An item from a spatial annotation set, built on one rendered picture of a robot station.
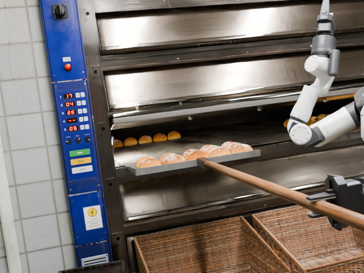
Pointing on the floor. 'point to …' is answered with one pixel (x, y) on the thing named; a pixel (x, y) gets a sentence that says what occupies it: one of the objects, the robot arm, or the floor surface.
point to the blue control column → (50, 26)
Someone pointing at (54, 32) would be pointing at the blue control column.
